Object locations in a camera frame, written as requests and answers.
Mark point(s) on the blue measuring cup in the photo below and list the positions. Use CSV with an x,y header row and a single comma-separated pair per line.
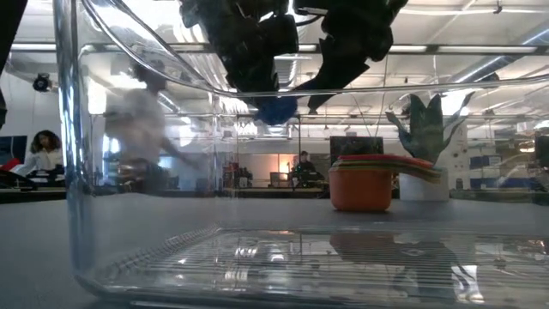
x,y
276,111

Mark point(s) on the clear plastic basket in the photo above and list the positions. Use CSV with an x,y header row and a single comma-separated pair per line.
x,y
214,266

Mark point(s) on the green striped succulent plant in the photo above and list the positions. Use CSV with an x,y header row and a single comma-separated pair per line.
x,y
424,129

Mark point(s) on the person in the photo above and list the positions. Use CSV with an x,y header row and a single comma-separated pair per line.
x,y
45,152
137,120
305,165

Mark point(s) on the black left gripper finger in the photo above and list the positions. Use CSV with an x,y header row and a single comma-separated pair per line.
x,y
240,77
268,73

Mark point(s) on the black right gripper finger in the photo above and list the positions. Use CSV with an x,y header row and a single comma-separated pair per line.
x,y
339,68
317,103

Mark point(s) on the black round wall device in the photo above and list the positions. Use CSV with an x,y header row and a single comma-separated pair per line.
x,y
41,82

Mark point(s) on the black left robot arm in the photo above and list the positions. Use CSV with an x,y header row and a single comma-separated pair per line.
x,y
10,26

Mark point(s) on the blue white background cabinet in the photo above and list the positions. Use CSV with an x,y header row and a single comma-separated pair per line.
x,y
493,171

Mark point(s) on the white round plant pot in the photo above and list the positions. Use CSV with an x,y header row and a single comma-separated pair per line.
x,y
422,186

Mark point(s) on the long ceiling light bar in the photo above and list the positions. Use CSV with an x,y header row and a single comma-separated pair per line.
x,y
472,49

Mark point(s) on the black background monitor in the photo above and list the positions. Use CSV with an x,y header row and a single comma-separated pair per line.
x,y
356,146

